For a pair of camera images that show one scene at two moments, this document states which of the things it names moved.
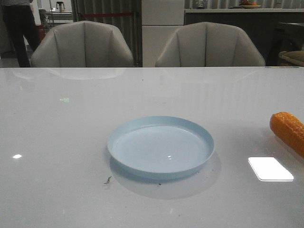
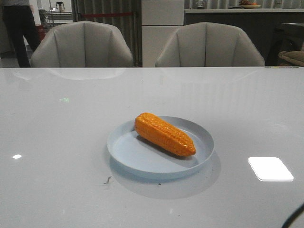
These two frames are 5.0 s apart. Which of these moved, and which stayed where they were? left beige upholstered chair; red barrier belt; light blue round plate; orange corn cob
Moved: orange corn cob
Stayed: light blue round plate; red barrier belt; left beige upholstered chair
